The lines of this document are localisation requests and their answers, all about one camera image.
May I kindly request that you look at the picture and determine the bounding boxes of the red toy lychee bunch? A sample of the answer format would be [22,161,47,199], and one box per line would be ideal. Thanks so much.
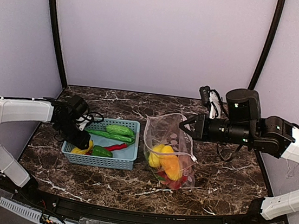
[155,169,190,190]

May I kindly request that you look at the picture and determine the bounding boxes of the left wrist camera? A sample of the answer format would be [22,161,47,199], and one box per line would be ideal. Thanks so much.
[76,115,94,131]

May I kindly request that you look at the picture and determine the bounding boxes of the green toy chili pepper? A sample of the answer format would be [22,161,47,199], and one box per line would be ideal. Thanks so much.
[86,129,135,144]

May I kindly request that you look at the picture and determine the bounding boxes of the green toy bitter gourd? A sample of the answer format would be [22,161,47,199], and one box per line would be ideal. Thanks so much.
[105,124,135,137]

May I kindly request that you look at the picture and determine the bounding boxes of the clear zip top bag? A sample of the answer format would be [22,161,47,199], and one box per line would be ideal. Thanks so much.
[143,113,197,190]

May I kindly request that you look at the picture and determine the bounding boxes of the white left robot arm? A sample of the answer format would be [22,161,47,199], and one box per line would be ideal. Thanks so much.
[0,95,94,189]

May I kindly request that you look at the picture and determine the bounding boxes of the black left corner frame post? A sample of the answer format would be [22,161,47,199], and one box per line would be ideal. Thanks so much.
[48,0,68,90]

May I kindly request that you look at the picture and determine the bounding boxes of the black front rail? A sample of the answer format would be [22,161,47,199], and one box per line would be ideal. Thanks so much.
[0,177,266,224]

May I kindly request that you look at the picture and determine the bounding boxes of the red toy chili pepper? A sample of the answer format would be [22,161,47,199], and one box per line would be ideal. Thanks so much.
[85,138,129,161]

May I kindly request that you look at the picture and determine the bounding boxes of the green toy bell pepper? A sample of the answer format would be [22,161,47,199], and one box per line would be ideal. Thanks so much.
[91,145,113,158]

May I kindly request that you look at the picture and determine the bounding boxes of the light blue plastic basket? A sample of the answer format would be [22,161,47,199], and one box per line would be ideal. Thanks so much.
[61,118,140,170]

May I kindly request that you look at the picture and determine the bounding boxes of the black right corner frame post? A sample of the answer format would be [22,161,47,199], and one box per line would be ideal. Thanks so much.
[248,0,286,90]

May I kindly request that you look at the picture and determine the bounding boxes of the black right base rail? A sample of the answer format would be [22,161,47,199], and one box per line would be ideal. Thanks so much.
[255,152,273,196]

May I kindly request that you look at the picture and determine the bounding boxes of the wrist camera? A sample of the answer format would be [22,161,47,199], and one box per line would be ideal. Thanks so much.
[199,86,222,119]
[76,115,94,131]

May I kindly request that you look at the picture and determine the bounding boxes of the black corner frame post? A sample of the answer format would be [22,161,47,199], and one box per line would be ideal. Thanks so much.
[248,0,286,90]
[48,0,68,90]

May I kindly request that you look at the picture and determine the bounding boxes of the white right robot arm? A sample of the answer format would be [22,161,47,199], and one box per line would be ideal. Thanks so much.
[179,88,299,220]

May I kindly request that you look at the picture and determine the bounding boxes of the orange yellow toy mango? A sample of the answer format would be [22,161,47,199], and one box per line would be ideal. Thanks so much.
[161,145,183,181]

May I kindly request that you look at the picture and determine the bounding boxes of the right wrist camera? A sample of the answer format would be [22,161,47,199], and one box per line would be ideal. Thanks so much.
[199,86,222,119]

